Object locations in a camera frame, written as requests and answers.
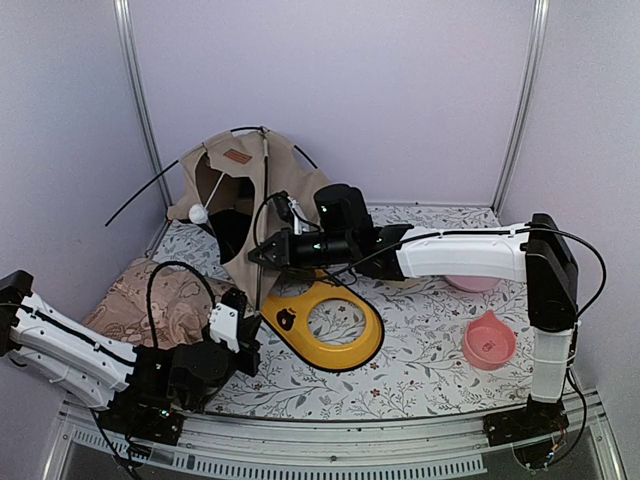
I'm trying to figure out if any right aluminium frame post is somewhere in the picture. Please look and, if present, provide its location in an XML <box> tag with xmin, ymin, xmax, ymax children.
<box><xmin>491</xmin><ymin>0</ymin><xmax>550</xmax><ymax>217</ymax></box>

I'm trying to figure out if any white pompom toy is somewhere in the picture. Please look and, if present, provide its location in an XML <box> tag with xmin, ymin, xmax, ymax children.
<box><xmin>188</xmin><ymin>173</ymin><xmax>226</xmax><ymax>225</ymax></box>

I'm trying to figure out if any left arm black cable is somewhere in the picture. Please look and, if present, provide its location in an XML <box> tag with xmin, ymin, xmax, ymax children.
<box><xmin>145</xmin><ymin>259</ymin><xmax>218</xmax><ymax>351</ymax></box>

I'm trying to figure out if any front aluminium table rail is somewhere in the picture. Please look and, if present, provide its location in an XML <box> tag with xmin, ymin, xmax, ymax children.
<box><xmin>44</xmin><ymin>391</ymin><xmax>627</xmax><ymax>479</ymax></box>

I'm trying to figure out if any aluminium frame post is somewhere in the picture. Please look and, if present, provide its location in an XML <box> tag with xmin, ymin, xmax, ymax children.
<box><xmin>113</xmin><ymin>0</ymin><xmax>172</xmax><ymax>208</ymax></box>
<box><xmin>491</xmin><ymin>0</ymin><xmax>550</xmax><ymax>217</ymax></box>

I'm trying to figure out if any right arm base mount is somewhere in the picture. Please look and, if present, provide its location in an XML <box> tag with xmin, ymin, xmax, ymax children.
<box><xmin>483</xmin><ymin>396</ymin><xmax>569</xmax><ymax>470</ymax></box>

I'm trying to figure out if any yellow double bowl holder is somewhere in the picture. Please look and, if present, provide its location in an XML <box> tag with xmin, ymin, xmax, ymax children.
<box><xmin>261</xmin><ymin>282</ymin><xmax>385</xmax><ymax>373</ymax></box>

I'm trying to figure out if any pink cat-ear bowl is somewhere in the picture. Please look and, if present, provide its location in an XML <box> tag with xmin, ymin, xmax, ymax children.
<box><xmin>462</xmin><ymin>310</ymin><xmax>517</xmax><ymax>371</ymax></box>

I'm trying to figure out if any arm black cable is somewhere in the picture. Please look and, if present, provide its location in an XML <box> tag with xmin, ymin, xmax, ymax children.
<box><xmin>145</xmin><ymin>259</ymin><xmax>218</xmax><ymax>351</ymax></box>
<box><xmin>249</xmin><ymin>191</ymin><xmax>608</xmax><ymax>451</ymax></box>

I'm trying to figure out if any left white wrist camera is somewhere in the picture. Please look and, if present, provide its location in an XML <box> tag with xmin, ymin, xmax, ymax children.
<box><xmin>208</xmin><ymin>303</ymin><xmax>240</xmax><ymax>353</ymax></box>

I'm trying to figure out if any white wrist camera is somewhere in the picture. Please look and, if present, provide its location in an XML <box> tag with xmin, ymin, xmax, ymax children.
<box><xmin>286</xmin><ymin>196</ymin><xmax>312</xmax><ymax>235</ymax></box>
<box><xmin>208</xmin><ymin>303</ymin><xmax>240</xmax><ymax>353</ymax></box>

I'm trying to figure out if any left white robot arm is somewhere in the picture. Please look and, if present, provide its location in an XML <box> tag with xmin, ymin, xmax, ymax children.
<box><xmin>1</xmin><ymin>270</ymin><xmax>261</xmax><ymax>434</ymax></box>

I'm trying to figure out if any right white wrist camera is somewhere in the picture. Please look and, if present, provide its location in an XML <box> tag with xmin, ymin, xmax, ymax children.
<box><xmin>286</xmin><ymin>196</ymin><xmax>312</xmax><ymax>235</ymax></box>

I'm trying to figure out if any pink flat plate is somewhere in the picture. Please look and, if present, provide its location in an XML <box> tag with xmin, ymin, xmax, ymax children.
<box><xmin>445</xmin><ymin>275</ymin><xmax>502</xmax><ymax>293</ymax></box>

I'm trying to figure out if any brown patterned pet cushion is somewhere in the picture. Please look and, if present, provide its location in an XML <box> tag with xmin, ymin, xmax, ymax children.
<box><xmin>84</xmin><ymin>258</ymin><xmax>232</xmax><ymax>349</ymax></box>

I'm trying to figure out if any left aluminium frame post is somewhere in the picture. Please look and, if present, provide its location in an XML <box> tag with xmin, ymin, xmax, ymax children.
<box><xmin>113</xmin><ymin>0</ymin><xmax>172</xmax><ymax>208</ymax></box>

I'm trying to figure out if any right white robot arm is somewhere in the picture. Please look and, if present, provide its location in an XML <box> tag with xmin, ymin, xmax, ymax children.
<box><xmin>248</xmin><ymin>184</ymin><xmax>580</xmax><ymax>436</ymax></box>

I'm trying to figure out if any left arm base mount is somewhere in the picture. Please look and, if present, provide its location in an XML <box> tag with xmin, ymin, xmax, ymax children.
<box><xmin>98</xmin><ymin>393</ymin><xmax>185</xmax><ymax>446</ymax></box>

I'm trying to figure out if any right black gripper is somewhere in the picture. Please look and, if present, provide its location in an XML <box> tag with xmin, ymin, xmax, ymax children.
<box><xmin>252</xmin><ymin>223</ymin><xmax>356</xmax><ymax>269</ymax></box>

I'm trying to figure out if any beige fabric pet tent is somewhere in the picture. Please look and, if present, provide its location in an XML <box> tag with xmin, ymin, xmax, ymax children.
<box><xmin>166</xmin><ymin>126</ymin><xmax>333</xmax><ymax>312</ymax></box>

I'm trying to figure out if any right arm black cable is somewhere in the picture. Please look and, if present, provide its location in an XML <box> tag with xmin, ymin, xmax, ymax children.
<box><xmin>249</xmin><ymin>191</ymin><xmax>608</xmax><ymax>451</ymax></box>

